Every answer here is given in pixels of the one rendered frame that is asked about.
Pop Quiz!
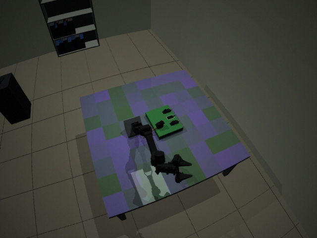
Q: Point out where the green flat deck plate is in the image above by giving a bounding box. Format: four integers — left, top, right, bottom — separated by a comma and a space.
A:
146, 105, 184, 140

